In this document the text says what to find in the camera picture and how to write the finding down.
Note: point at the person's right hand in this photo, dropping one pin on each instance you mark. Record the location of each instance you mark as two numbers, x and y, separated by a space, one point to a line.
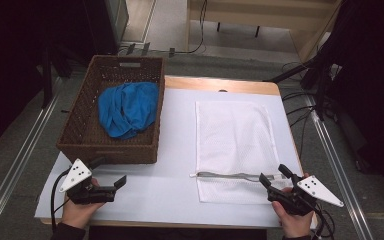
296 225

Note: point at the metal floor rail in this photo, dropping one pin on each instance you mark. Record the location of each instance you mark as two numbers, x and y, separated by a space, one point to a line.
20 160
333 160

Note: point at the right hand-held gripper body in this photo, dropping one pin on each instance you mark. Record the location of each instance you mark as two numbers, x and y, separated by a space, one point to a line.
296 201

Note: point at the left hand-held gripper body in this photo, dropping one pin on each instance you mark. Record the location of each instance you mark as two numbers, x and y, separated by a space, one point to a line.
91 195

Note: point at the black stand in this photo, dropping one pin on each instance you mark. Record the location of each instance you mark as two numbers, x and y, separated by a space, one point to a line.
320 86

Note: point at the light wooden furniture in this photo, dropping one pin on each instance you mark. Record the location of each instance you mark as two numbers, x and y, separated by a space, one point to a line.
306 20

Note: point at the brown wicker basket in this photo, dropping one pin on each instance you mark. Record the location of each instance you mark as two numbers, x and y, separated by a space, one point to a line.
80 133

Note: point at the white mesh laundry bag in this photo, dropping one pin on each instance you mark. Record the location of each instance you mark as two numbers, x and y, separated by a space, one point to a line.
233 133

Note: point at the person's left hand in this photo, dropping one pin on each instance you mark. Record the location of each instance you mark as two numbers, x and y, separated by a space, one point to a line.
78 215

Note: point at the blue garment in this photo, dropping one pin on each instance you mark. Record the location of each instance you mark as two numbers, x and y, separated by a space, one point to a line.
126 106

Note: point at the dark curtain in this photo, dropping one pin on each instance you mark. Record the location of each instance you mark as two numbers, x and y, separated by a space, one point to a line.
373 66
20 50

